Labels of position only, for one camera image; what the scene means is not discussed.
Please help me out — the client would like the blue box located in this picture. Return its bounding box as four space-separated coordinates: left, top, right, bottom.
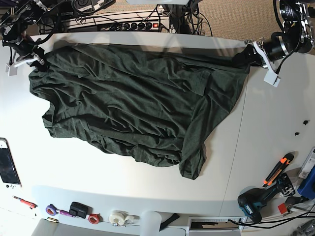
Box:
297 167 315 200

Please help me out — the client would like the black action camera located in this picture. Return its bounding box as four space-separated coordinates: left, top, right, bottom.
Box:
69 202 89 219

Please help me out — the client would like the red handled screwdriver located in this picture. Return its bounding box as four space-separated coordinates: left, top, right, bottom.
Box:
12 196 37 209

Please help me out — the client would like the dark green t-shirt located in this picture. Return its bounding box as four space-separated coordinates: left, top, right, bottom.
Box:
29 44 250 180

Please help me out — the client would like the purple tape roll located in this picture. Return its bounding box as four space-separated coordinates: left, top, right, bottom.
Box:
46 204 59 216

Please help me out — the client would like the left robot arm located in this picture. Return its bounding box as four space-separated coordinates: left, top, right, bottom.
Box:
232 0 315 74

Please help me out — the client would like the black tablet with white frame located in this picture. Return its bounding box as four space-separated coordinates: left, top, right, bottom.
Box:
0 138 21 189

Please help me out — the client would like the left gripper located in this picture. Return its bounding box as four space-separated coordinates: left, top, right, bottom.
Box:
232 36 288 74

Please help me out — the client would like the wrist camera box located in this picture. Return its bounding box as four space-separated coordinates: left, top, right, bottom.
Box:
5 63 17 76
264 71 281 87

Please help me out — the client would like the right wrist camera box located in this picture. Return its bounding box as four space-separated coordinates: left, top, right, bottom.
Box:
5 63 17 76

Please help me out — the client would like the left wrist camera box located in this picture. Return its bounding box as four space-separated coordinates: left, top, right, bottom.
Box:
264 71 281 87

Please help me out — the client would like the white translucent cup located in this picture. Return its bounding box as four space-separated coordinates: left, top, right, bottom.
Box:
140 211 162 236

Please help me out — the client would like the white power strip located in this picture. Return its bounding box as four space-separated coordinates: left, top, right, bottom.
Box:
63 10 175 33

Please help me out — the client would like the teal black cordless drill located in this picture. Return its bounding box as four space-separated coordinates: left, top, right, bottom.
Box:
237 173 295 224

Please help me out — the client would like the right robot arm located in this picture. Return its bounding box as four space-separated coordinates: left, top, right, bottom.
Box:
0 0 64 76

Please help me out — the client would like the red tape roll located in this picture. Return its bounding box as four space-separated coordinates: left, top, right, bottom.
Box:
88 214 101 225

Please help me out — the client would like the clear tape dispenser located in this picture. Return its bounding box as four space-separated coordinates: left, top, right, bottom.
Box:
108 211 140 227

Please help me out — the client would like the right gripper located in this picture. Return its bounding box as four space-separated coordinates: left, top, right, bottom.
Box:
7 41 48 72

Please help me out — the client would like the orange black utility knife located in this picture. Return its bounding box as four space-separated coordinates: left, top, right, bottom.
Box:
262 153 294 188

